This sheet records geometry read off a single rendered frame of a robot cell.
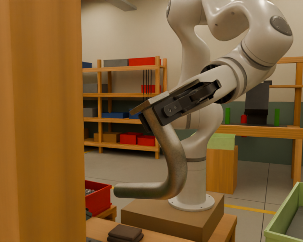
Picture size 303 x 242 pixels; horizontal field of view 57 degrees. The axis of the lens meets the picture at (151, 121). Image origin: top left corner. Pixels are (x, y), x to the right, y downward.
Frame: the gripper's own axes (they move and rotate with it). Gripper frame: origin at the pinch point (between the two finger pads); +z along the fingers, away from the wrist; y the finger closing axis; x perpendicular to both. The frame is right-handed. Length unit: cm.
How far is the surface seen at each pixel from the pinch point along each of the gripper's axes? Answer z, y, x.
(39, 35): 15.1, 8.8, -11.9
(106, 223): -10, -71, 27
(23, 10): 16.0, 10.1, -13.7
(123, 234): -7, -54, 29
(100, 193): -25, -99, 22
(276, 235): -37, -24, 49
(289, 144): -476, -274, 180
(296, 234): -60, -35, 66
